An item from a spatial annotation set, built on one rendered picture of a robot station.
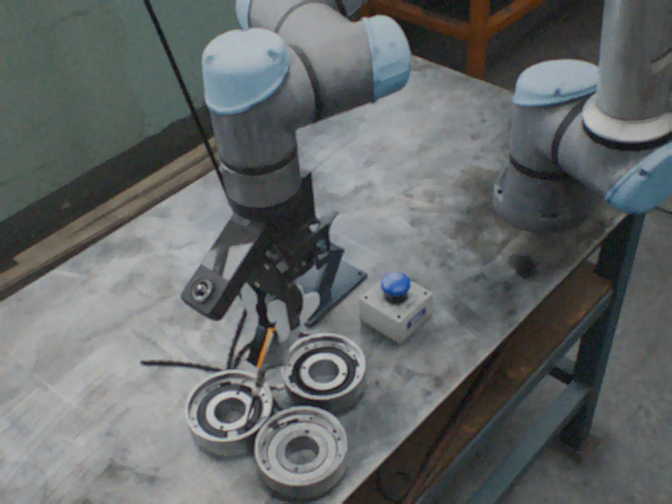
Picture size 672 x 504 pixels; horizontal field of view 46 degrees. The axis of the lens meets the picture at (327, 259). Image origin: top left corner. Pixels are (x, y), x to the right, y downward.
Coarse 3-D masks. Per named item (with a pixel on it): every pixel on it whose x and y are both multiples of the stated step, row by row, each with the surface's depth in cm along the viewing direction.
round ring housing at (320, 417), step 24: (312, 408) 94; (264, 432) 93; (312, 432) 93; (336, 432) 93; (264, 456) 91; (288, 456) 94; (336, 456) 90; (264, 480) 90; (288, 480) 89; (312, 480) 87; (336, 480) 89
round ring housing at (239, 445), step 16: (208, 384) 99; (192, 400) 97; (224, 400) 98; (240, 400) 98; (272, 400) 96; (192, 416) 96; (208, 416) 96; (272, 416) 96; (192, 432) 94; (256, 432) 93; (208, 448) 93; (224, 448) 93; (240, 448) 93
